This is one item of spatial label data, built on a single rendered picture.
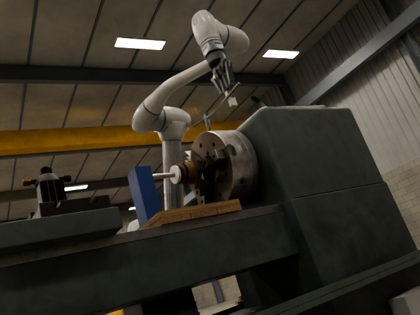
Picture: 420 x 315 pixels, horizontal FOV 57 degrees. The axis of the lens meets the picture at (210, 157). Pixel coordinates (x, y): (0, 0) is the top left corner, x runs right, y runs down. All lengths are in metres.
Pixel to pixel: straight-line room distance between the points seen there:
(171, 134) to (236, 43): 0.58
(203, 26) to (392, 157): 11.62
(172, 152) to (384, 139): 11.40
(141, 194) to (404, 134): 11.69
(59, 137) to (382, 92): 9.92
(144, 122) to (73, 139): 10.80
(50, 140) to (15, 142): 0.94
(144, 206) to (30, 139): 11.28
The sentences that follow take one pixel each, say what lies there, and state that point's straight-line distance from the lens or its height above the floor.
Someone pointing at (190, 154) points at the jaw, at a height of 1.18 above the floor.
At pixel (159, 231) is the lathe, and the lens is 1.16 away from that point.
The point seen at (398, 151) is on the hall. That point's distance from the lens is 12.87.
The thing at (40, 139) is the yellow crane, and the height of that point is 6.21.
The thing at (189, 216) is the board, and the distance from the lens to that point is 1.20.
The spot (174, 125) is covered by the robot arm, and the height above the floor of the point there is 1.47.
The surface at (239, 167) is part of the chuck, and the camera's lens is 1.42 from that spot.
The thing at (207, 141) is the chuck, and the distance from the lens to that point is 1.52.
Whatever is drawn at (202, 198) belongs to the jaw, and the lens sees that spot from 1.51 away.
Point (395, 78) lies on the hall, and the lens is 12.91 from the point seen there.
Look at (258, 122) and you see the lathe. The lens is 1.52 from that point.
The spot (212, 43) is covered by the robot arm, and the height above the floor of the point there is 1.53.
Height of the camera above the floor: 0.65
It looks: 18 degrees up
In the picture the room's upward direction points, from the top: 18 degrees counter-clockwise
